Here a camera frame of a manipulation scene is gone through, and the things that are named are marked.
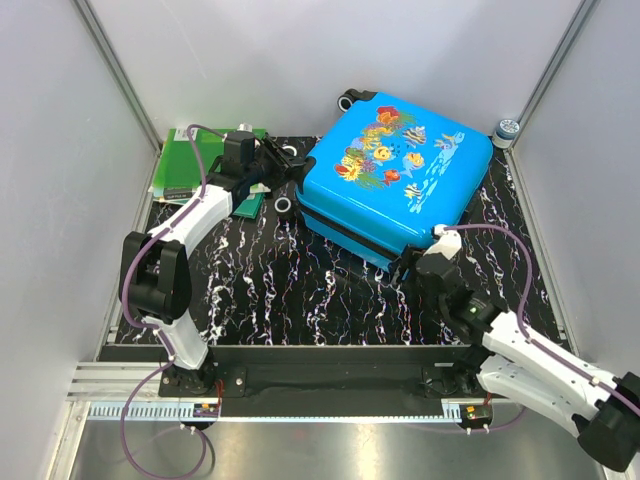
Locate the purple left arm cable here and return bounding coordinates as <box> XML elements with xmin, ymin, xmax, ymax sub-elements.
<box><xmin>119</xmin><ymin>123</ymin><xmax>231</xmax><ymax>476</ymax></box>

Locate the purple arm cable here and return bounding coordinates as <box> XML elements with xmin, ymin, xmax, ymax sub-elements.
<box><xmin>119</xmin><ymin>123</ymin><xmax>231</xmax><ymax>476</ymax></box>
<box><xmin>439</xmin><ymin>223</ymin><xmax>640</xmax><ymax>435</ymax></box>

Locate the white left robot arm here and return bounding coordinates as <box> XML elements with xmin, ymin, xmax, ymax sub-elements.
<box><xmin>119</xmin><ymin>124</ymin><xmax>311</xmax><ymax>396</ymax></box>

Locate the blue suitcase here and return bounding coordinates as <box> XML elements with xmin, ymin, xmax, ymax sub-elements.
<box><xmin>295</xmin><ymin>89</ymin><xmax>493</xmax><ymax>272</ymax></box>

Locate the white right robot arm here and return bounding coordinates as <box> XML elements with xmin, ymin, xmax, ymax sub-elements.
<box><xmin>393</xmin><ymin>251</ymin><xmax>639</xmax><ymax>472</ymax></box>

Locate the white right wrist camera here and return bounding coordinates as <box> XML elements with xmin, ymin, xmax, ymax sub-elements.
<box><xmin>427</xmin><ymin>224</ymin><xmax>462</xmax><ymax>260</ymax></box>

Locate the blue capped bottle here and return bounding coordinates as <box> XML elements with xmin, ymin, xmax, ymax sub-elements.
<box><xmin>492</xmin><ymin>119</ymin><xmax>520</xmax><ymax>149</ymax></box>

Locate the aluminium frame rail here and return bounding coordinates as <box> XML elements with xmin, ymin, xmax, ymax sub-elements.
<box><xmin>70</xmin><ymin>0</ymin><xmax>163</xmax><ymax>156</ymax></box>

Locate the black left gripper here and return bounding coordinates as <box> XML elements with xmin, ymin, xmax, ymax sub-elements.
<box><xmin>247</xmin><ymin>138</ymin><xmax>307</xmax><ymax>193</ymax></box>

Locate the green plastic folder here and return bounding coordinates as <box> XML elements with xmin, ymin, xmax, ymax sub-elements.
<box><xmin>151</xmin><ymin>126</ymin><xmax>268</xmax><ymax>191</ymax></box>

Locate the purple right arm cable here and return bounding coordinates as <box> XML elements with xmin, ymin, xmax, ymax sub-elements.
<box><xmin>439</xmin><ymin>223</ymin><xmax>640</xmax><ymax>435</ymax></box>

